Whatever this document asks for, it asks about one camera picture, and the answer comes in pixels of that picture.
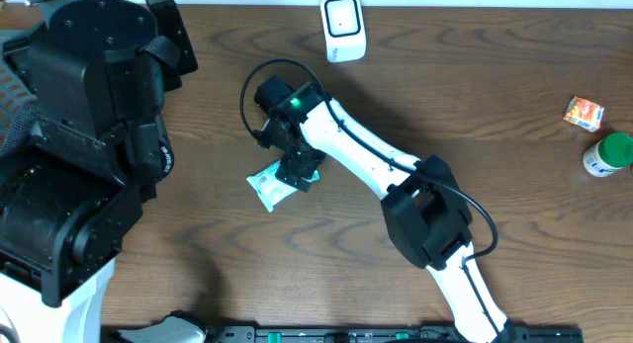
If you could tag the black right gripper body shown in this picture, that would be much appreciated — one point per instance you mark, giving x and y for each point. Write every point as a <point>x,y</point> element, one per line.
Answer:
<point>299,159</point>

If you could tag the light blue wet wipes pack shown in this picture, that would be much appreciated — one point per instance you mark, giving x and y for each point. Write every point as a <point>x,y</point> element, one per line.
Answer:
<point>270,190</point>

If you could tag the small orange juice carton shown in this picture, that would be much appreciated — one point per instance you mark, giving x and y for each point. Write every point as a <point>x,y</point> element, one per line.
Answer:
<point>584,113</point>

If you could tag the green lid jar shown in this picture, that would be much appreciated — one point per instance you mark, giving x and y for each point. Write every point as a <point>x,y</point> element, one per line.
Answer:
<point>609,155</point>

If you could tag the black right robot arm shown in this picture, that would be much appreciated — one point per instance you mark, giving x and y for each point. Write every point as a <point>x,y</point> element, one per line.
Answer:
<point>426,214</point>

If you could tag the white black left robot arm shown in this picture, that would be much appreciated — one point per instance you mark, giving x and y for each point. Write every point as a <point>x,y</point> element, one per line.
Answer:
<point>83,147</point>

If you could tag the white barcode scanner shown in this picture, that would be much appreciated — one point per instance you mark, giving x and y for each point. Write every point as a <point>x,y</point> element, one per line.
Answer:
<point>343,30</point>

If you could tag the grey plastic mesh basket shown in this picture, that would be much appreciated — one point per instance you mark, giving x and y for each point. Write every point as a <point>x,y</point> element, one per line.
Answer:
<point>19,111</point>

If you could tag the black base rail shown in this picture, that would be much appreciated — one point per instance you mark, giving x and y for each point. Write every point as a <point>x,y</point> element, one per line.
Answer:
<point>180,326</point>

